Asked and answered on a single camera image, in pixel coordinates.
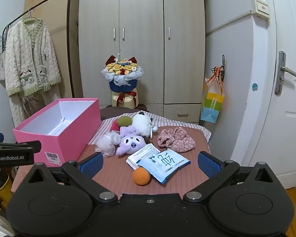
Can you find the flower bouquet in blue wrap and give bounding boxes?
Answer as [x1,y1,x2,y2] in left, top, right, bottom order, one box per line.
[101,54,144,108]

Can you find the black wall hook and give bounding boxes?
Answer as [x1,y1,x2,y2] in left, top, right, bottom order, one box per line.
[221,54,228,81]

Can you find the beige wardrobe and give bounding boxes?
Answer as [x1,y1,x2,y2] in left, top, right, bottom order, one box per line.
[78,0,208,124]

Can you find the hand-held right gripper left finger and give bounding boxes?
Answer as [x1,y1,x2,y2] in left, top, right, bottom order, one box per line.
[23,152,119,204]

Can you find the black clothes rack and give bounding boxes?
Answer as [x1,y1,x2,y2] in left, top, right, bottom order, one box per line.
[1,0,74,99]

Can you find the white door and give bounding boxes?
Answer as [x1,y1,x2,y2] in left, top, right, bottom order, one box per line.
[237,0,296,190]

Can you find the pink floral scrunchie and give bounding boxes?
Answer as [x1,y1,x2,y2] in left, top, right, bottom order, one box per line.
[156,127,196,153]

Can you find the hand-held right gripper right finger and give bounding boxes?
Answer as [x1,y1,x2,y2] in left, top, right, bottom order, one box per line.
[183,151,277,204]

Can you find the cream wall switch box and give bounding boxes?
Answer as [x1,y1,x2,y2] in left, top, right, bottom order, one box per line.
[251,0,271,19]

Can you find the purple plush toy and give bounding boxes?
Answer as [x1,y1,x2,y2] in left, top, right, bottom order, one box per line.
[116,126,146,156]

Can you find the white tote bag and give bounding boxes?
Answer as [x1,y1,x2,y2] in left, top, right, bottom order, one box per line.
[0,52,7,82]

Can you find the white wet wipes pack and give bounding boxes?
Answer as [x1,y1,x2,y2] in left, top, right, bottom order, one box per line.
[126,143,161,170]

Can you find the colourful paper gift bag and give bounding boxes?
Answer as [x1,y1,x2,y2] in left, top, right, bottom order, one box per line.
[200,65,225,123]

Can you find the white lace scrunchie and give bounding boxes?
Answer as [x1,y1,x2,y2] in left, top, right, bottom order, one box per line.
[95,131,121,157]

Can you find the cream fluffy pants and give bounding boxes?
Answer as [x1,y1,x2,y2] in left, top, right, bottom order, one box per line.
[8,89,52,128]

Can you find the white plush toy with keychain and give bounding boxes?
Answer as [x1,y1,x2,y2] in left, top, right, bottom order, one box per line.
[132,111,159,140]

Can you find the pink cardboard box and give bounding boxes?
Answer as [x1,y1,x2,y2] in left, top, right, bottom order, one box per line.
[13,98,102,167]

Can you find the blue edged wet wipes pack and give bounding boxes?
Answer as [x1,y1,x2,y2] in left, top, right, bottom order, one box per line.
[138,149,191,184]

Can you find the striped cloth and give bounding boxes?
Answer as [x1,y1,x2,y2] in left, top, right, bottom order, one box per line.
[89,113,212,147]

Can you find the cream fluffy cardigan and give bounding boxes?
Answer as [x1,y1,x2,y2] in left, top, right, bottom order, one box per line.
[4,18,62,97]

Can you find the silver door handle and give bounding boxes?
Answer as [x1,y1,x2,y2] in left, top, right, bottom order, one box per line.
[274,51,296,95]

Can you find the red and green plush ball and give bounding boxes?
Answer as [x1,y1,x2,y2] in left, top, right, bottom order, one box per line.
[110,116,134,132]

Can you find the orange foam ball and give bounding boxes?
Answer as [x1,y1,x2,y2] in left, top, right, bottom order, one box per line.
[133,167,151,186]

